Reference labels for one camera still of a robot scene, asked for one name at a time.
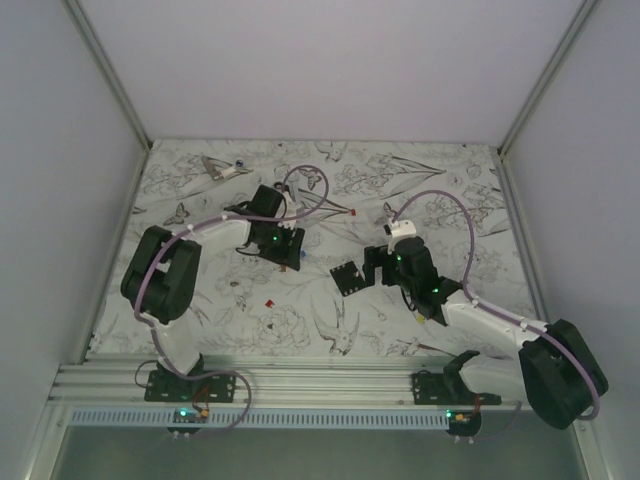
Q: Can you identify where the black fuse box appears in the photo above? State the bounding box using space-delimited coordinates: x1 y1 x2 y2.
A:
330 261 366 297

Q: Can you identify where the left controller board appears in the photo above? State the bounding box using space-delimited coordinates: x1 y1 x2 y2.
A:
173 407 209 425

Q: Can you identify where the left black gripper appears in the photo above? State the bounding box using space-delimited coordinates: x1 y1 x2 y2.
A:
255 221 305 272

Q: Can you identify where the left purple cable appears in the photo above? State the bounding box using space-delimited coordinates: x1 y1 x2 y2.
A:
132 163 331 439

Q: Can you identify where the floral patterned mat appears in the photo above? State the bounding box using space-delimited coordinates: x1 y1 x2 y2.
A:
90 140 534 357

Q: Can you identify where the white slotted cable duct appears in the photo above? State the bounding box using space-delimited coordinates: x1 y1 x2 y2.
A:
69 407 448 431

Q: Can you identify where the right controller board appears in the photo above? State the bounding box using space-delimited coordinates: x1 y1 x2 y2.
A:
446 410 482 437

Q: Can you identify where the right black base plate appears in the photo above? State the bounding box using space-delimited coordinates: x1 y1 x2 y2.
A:
410 370 502 406

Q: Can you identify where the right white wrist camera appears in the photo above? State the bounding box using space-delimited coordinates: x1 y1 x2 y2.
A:
384 219 417 250

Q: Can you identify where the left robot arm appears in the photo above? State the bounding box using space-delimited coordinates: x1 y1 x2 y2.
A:
120 185 305 402

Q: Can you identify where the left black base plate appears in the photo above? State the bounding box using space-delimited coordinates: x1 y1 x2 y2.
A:
144 364 236 403

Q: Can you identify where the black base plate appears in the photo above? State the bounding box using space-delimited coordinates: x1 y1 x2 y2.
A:
410 370 502 406
144 364 236 403

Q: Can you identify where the aluminium rail frame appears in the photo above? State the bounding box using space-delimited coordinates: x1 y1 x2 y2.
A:
47 355 596 409

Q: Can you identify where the controller board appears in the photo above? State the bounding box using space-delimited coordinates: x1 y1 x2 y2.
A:
446 410 482 437
173 407 209 425

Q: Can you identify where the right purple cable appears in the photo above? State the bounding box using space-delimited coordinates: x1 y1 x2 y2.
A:
392 188 604 444

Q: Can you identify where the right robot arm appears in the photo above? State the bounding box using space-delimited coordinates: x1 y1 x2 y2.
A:
363 237 608 430

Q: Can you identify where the purple cable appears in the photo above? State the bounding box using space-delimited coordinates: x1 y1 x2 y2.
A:
132 163 331 439
392 188 604 444

